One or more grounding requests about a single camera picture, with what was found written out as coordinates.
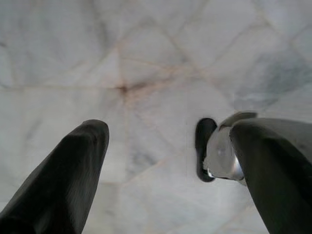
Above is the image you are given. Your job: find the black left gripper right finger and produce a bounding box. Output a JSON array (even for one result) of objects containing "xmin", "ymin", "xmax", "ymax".
[{"xmin": 229, "ymin": 117, "xmax": 312, "ymax": 234}]

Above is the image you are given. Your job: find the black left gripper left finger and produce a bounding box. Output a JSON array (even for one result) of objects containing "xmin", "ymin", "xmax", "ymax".
[{"xmin": 0, "ymin": 118, "xmax": 110, "ymax": 234}]

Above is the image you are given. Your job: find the black robot left foot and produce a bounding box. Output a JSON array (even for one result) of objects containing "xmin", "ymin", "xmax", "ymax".
[{"xmin": 195, "ymin": 117, "xmax": 218, "ymax": 183}]

